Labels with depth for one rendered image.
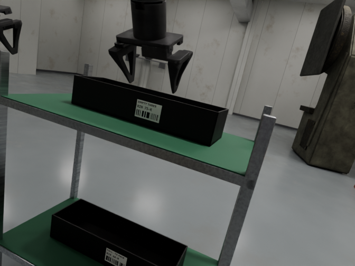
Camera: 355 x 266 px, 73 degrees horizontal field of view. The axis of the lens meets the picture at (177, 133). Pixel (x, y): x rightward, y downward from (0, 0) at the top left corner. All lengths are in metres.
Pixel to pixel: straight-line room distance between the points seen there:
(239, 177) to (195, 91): 9.91
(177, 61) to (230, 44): 9.95
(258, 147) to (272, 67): 9.55
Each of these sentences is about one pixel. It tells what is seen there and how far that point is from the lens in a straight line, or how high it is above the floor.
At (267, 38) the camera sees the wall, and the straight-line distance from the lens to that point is 10.26.
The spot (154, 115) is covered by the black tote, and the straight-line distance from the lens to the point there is 0.81.
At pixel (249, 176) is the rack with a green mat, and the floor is 0.95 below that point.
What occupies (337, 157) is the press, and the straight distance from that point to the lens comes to 5.25.
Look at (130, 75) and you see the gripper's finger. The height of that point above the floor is 1.13.
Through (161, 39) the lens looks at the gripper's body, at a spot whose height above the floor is 1.20.
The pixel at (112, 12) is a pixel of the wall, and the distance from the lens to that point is 12.75.
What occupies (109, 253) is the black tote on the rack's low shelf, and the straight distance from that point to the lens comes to 1.09.
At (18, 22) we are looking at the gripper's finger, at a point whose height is 1.18.
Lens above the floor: 1.15
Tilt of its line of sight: 14 degrees down
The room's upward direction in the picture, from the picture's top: 12 degrees clockwise
